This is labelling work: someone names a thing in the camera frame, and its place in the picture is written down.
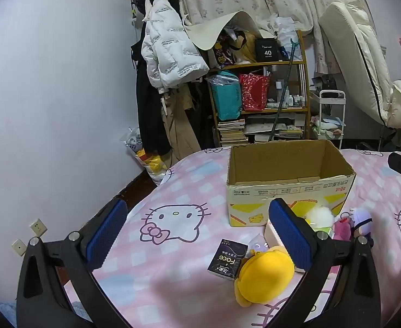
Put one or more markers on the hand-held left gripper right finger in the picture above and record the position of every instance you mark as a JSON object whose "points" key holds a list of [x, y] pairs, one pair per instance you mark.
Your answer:
{"points": [[289, 235]]}

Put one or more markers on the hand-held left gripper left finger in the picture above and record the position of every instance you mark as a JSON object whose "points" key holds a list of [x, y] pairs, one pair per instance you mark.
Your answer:
{"points": [[105, 235]]}

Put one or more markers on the white tissue roll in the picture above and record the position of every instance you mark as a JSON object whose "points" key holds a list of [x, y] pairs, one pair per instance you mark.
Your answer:
{"points": [[272, 234]]}

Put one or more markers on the small white purple toy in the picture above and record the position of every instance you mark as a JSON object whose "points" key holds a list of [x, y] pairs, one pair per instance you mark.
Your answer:
{"points": [[257, 242]]}

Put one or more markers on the white fluffy plush ball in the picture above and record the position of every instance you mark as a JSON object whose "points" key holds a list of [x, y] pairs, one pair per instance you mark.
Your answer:
{"points": [[319, 217]]}

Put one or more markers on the yellow plush toy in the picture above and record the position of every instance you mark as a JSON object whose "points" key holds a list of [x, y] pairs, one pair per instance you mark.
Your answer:
{"points": [[265, 275]]}

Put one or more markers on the black tissue packet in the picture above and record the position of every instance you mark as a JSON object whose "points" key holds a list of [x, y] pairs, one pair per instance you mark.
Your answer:
{"points": [[227, 259]]}

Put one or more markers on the purple-haired small doll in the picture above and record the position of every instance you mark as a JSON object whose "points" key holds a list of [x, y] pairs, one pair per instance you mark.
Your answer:
{"points": [[362, 220]]}

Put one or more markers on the cardboard box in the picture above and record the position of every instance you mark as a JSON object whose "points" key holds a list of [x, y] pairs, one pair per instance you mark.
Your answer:
{"points": [[282, 164]]}

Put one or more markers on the plastic bag of toys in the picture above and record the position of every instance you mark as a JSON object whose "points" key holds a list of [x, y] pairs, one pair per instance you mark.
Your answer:
{"points": [[149, 164]]}

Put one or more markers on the white rolling cart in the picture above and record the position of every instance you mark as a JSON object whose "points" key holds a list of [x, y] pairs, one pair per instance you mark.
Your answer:
{"points": [[330, 109]]}

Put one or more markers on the pink cartoon cat bedsheet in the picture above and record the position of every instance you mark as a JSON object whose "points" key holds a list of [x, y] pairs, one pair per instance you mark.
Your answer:
{"points": [[187, 184]]}

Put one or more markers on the pile of papers and booklets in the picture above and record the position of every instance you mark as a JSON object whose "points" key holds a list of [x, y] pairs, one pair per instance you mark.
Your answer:
{"points": [[282, 129]]}

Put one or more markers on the cream folded mattress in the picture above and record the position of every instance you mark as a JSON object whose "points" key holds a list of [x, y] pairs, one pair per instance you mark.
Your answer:
{"points": [[357, 58]]}

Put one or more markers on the stack of books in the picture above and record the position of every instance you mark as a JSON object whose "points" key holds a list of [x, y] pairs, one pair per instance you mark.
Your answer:
{"points": [[231, 133]]}

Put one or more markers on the blue fuzzy cloth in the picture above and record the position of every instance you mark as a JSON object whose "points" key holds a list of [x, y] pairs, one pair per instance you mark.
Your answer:
{"points": [[6, 314]]}

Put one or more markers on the beige trousers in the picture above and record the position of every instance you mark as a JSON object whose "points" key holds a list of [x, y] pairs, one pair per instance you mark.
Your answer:
{"points": [[180, 133]]}

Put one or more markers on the black coat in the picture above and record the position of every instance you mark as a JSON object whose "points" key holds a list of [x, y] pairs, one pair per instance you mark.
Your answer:
{"points": [[149, 116]]}

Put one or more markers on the cluster of small bottles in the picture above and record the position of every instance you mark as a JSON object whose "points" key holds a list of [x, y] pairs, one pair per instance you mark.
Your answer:
{"points": [[291, 99]]}

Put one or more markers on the green pole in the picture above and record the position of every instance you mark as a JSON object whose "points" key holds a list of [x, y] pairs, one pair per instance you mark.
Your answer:
{"points": [[284, 88]]}

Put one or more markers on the red patterned bag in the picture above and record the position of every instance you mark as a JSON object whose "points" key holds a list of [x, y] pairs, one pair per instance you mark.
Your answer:
{"points": [[253, 92]]}

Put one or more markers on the teal bag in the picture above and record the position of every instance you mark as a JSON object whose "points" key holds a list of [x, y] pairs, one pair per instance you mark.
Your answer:
{"points": [[226, 99]]}

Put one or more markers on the wooden shelf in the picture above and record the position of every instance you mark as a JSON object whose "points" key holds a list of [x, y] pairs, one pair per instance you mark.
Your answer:
{"points": [[255, 64]]}

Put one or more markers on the white plastic bag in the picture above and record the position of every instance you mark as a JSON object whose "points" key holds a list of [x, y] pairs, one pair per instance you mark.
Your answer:
{"points": [[287, 34]]}

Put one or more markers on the black box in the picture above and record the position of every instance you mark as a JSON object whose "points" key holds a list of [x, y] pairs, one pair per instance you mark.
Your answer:
{"points": [[268, 51]]}

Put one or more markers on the yellow bag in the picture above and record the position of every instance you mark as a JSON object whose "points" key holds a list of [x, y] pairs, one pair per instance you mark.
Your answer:
{"points": [[245, 53]]}

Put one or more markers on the dark printed bag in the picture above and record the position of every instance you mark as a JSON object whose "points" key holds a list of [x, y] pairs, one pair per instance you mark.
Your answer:
{"points": [[224, 49]]}

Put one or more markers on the white puffer jacket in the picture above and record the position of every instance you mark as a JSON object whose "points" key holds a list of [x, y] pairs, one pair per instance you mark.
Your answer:
{"points": [[166, 41]]}

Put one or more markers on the beige curved mat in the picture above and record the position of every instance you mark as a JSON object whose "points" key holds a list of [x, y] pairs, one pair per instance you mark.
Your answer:
{"points": [[207, 34]]}

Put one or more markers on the wall socket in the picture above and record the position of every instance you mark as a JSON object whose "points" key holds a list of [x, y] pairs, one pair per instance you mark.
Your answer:
{"points": [[38, 227], [18, 247]]}

